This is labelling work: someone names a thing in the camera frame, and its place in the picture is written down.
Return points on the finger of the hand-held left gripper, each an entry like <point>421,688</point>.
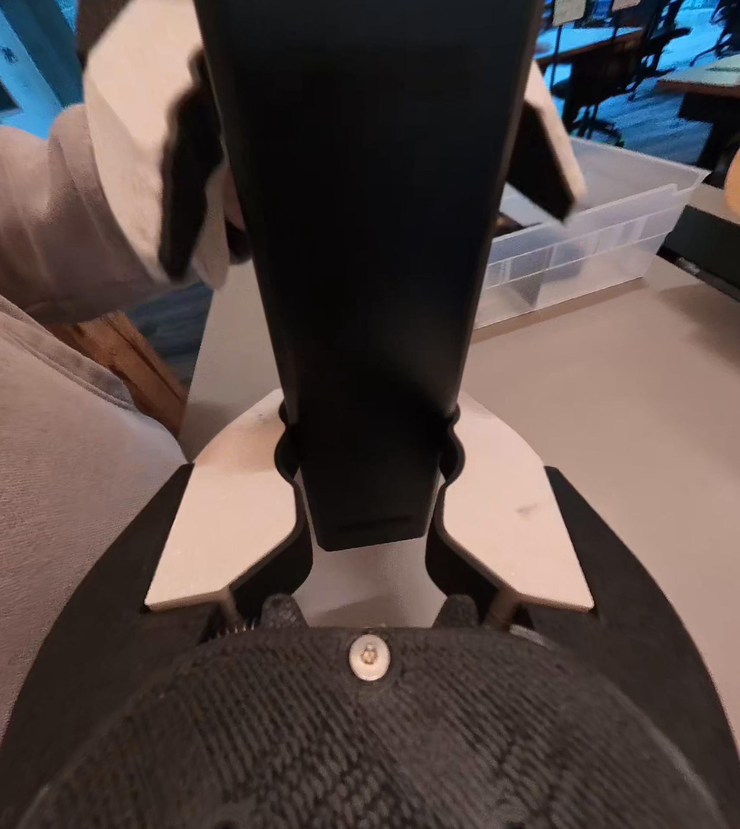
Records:
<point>130,97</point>
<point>567,162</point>

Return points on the brown wooden frame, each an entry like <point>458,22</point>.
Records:
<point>136,369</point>

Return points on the black office chair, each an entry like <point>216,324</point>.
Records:
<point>723,26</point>
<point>658,39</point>

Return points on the person's left forearm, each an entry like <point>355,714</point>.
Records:
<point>33,214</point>

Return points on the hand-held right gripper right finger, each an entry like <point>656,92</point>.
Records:
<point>506,518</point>

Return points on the white sign board on stand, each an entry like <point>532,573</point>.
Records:
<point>567,11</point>

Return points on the wooden office desk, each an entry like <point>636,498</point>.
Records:
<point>719,81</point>
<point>590,39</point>

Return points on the black rectangular device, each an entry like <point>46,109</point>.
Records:
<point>707,246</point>

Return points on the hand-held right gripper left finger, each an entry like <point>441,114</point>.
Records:
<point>234,518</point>

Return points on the clear plastic organizer box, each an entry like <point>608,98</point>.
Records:
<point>603,220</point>

